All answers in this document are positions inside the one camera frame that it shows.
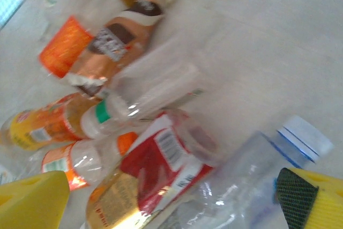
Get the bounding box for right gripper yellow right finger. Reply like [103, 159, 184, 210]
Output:
[275, 167, 343, 229]

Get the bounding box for orange label bottle orange cap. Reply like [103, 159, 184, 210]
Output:
[40, 131, 140, 191]

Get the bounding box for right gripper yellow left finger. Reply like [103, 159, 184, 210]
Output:
[0, 171, 71, 229]

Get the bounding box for white packet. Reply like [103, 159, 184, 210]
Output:
[79, 61, 206, 140]

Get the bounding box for clear bottle red label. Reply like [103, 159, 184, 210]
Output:
[85, 109, 219, 229]

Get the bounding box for brown chocolate drink bottle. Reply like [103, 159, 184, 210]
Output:
[66, 0, 179, 98]

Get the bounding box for small orange box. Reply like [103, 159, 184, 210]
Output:
[38, 16, 95, 79]

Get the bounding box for orange juice bottle yellow label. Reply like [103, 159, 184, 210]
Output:
[0, 92, 104, 152]

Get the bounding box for clear bottle blue ring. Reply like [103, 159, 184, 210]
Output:
[166, 114, 335, 229]

